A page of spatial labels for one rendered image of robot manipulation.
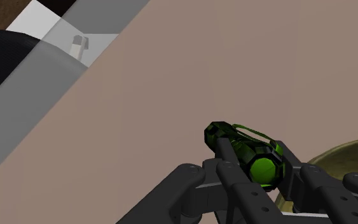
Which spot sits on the olive green bowl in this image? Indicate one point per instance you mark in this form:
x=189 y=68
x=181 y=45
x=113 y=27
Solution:
x=352 y=158

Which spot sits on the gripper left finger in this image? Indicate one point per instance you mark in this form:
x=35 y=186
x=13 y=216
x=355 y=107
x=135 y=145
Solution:
x=228 y=173

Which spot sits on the green pen with clip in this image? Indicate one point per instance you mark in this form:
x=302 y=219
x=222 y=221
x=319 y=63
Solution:
x=263 y=171

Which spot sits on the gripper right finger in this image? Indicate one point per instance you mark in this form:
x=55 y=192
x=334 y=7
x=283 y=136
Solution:
x=321 y=189

